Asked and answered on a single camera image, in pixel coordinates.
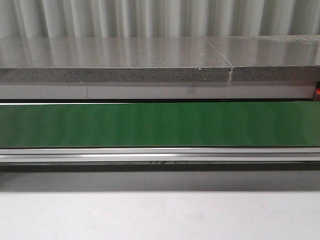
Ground grey speckled stone slab right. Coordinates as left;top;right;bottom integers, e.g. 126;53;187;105
207;35;320;85

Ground grey speckled stone slab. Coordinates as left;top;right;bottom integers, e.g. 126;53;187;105
0;37;230;83
207;35;320;85

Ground red plastic tray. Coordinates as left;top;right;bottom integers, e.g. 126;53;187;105
313;81;320;102

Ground aluminium conveyor side rail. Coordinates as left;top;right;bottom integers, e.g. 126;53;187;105
0;147;320;166

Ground green conveyor belt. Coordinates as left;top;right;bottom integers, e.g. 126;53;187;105
0;101;320;148

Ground white corrugated curtain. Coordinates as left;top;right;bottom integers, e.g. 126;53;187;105
0;0;320;38

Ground grey speckled stone slab left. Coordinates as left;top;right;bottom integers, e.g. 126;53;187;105
0;37;230;83

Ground white panel under slab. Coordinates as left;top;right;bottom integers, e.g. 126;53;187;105
0;82;316;100

